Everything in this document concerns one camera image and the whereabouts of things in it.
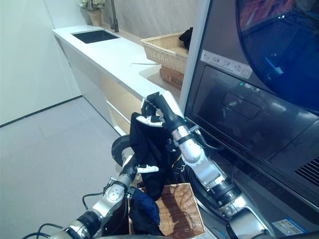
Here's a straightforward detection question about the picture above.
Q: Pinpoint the black cloth in light basket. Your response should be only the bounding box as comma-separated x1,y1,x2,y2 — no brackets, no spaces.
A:
178,27,194,50

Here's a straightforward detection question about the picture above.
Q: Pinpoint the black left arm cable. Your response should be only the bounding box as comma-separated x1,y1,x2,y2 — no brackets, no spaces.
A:
27,191,105,239

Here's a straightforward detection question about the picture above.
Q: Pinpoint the round glass washing machine door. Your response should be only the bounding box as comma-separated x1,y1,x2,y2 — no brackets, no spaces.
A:
111,134,135,166

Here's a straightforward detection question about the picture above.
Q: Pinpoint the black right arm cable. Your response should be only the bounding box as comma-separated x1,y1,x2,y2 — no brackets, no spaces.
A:
196,129,225,152

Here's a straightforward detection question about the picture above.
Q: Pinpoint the black garment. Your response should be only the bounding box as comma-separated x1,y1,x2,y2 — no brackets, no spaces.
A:
128,112,175,201

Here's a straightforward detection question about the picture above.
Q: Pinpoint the flower pot with white flowers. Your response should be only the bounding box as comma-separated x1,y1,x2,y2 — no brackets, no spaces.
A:
76,0,105,27

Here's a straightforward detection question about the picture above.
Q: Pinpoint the robot left hand black white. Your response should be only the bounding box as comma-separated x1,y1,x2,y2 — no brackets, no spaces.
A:
121,148,160,177

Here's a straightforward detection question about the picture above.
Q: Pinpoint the navy blue garment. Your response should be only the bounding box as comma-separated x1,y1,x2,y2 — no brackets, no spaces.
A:
128,190,165,237

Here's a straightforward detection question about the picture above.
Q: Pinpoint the blue white energy label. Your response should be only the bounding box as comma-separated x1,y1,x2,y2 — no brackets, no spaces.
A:
271,218,304,236

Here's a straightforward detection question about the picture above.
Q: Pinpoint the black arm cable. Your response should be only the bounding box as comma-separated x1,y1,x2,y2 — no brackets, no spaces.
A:
196,129,225,152
27,191,105,239

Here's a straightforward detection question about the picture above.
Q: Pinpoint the dark tall faucet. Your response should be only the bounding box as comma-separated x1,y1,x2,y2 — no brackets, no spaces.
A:
109,0,120,33

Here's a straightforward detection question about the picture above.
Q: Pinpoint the light wicker basket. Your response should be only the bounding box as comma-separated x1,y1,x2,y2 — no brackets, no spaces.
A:
140,31,194,72

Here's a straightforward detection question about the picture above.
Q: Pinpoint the white pictogram sticker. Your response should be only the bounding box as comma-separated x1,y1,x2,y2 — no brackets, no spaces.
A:
200,49,251,80

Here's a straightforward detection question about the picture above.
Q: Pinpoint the small brown wicker basket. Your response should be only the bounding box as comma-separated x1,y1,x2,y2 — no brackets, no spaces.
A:
159,64,185,90

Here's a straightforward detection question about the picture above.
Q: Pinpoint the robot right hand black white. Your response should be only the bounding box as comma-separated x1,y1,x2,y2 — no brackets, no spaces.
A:
136,91,187,132

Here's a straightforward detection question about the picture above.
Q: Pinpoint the brown wicker laundry basket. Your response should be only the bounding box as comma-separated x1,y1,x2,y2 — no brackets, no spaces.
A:
127,182,206,237

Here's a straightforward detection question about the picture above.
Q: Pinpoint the black inset sink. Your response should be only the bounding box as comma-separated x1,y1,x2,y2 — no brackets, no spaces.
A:
71,29,121,44

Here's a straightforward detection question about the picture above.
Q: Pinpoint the dark brown tray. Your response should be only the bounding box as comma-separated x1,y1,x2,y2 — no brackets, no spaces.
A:
101,199,130,237

